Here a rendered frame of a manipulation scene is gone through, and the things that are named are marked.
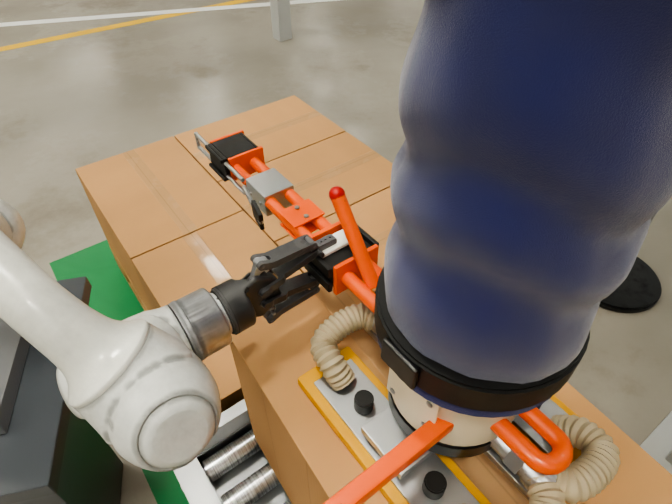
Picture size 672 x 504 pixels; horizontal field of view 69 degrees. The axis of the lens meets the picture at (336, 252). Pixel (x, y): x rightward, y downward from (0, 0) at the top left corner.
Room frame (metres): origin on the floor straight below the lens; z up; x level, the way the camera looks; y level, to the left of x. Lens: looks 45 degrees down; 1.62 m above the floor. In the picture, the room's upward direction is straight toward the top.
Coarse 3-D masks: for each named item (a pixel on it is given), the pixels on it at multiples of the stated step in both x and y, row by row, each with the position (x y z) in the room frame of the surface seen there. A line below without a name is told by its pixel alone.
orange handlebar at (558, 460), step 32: (256, 160) 0.79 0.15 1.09; (288, 192) 0.69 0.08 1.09; (288, 224) 0.61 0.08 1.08; (320, 224) 0.61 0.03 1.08; (352, 288) 0.47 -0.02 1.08; (544, 416) 0.27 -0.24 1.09; (416, 448) 0.23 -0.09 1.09; (512, 448) 0.23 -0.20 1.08; (352, 480) 0.20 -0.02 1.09; (384, 480) 0.20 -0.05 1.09
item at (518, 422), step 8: (552, 400) 0.35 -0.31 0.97; (544, 408) 0.34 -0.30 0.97; (552, 408) 0.34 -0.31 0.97; (560, 408) 0.34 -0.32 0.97; (568, 408) 0.34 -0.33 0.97; (520, 424) 0.31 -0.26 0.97; (528, 424) 0.31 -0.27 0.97; (528, 432) 0.30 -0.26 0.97; (536, 432) 0.30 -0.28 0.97; (536, 440) 0.29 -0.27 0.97; (544, 440) 0.29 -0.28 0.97; (544, 448) 0.28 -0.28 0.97; (576, 448) 0.28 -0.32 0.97; (576, 456) 0.27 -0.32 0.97
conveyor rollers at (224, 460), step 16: (224, 448) 0.46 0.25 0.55; (240, 448) 0.46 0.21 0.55; (256, 448) 0.47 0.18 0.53; (208, 464) 0.42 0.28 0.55; (224, 464) 0.43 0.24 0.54; (256, 480) 0.39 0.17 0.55; (272, 480) 0.39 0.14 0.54; (224, 496) 0.36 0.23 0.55; (240, 496) 0.36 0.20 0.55; (256, 496) 0.36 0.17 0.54
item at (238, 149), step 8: (224, 136) 0.85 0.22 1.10; (232, 136) 0.85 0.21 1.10; (240, 136) 0.85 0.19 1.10; (216, 144) 0.82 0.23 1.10; (224, 144) 0.82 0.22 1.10; (232, 144) 0.82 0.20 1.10; (240, 144) 0.82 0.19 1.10; (248, 144) 0.82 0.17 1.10; (224, 152) 0.79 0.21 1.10; (232, 152) 0.79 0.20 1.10; (240, 152) 0.79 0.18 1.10; (248, 152) 0.80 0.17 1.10; (256, 152) 0.80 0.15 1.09; (232, 160) 0.77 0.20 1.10; (240, 160) 0.78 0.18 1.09; (248, 160) 0.79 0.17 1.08; (248, 168) 0.79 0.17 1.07; (232, 176) 0.77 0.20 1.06
